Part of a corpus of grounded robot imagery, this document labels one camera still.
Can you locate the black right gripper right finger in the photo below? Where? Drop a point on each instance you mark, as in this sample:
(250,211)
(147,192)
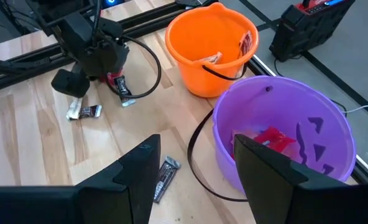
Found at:
(264,186)

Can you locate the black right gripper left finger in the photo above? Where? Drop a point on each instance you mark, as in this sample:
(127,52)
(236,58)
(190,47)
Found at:
(128,193)

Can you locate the brown Hershey's chocolate bar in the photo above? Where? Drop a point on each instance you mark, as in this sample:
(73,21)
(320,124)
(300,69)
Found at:
(89,112)
(122,88)
(165,180)

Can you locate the red clear-wrapped candy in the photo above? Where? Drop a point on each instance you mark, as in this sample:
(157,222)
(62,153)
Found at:
(274,138)

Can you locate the white red candy packet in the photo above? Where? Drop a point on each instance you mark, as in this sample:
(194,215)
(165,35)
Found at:
(213,58)

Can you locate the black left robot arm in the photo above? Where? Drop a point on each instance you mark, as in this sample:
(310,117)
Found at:
(47,6)

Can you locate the silver white candy wrapper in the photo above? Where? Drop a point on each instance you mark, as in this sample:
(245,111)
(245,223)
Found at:
(74,109)

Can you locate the purple plastic bucket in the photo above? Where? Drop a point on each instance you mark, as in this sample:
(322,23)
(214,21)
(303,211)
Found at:
(264,102)

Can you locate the orange plastic bucket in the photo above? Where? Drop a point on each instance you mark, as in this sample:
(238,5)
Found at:
(187,68)

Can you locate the black red equipment case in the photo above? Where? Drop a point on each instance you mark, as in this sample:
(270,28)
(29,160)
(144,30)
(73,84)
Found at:
(308,31)

